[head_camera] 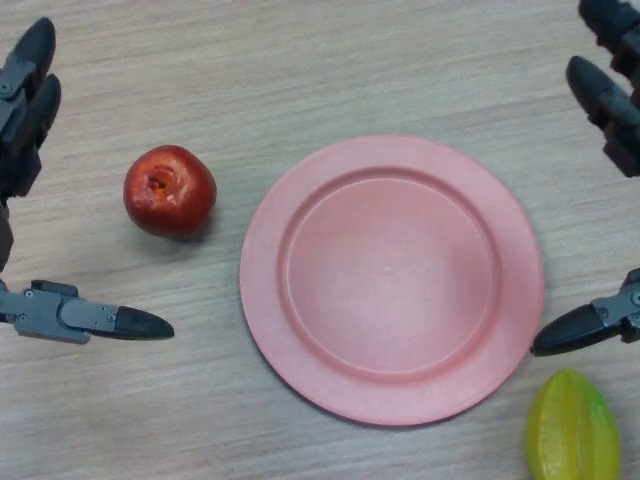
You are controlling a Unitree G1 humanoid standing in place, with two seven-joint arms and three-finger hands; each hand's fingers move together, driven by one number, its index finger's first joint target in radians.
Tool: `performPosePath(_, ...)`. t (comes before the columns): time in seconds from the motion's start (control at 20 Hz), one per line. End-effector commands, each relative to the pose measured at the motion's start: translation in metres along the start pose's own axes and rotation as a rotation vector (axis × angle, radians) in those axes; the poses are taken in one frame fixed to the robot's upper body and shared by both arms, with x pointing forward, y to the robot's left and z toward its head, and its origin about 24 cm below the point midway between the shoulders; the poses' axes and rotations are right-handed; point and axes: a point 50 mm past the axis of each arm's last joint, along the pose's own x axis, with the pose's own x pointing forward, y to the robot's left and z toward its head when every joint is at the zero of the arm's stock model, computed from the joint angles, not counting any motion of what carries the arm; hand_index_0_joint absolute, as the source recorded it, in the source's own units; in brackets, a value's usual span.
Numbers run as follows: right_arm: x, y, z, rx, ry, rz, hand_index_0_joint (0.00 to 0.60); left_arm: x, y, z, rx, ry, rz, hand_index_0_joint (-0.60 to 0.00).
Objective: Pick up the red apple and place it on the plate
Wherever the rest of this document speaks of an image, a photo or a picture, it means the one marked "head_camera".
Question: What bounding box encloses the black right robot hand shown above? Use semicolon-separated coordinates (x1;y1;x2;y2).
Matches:
530;0;640;357

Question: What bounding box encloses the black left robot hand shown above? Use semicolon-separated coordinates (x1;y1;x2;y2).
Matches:
0;17;176;346

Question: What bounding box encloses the pink round plate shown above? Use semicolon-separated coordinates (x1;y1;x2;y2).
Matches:
239;135;546;427

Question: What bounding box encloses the yellow green starfruit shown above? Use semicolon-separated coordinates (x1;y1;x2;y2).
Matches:
523;368;622;480

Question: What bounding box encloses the red apple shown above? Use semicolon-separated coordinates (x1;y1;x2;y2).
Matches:
123;144;218;242

